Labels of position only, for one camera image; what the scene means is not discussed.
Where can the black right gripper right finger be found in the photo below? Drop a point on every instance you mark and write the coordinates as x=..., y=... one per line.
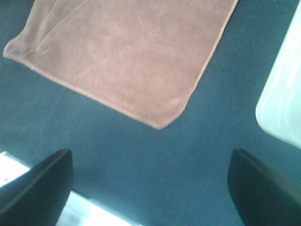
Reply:
x=261, y=195

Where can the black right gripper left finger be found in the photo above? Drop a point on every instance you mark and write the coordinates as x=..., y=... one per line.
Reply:
x=38, y=197

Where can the orange-brown towel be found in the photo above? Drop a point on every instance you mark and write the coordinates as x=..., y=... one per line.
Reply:
x=142, y=58

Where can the white storage box with lid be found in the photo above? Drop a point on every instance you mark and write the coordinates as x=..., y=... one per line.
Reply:
x=278, y=110

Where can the black table cloth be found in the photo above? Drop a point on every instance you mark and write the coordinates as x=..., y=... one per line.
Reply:
x=176, y=176

